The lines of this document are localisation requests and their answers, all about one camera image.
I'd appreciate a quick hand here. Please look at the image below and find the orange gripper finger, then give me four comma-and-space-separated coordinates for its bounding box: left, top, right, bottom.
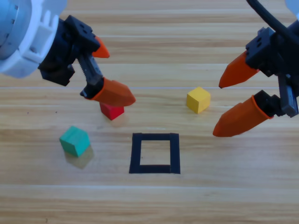
212, 90, 285, 138

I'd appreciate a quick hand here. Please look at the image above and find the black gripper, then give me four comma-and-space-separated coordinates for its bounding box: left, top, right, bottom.
219, 20, 299, 119
38, 15, 136, 107

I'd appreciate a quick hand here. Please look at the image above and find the red cube block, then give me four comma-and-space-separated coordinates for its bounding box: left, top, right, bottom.
100, 102, 125, 121

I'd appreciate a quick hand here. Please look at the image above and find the yellow cube block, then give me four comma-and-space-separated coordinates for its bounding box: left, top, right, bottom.
186, 86, 211, 114

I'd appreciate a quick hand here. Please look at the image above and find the green cube block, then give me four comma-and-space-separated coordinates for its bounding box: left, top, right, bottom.
59, 126, 91, 158

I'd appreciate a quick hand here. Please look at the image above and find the black tape square outline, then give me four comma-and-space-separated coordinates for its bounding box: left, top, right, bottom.
128, 133, 181, 175

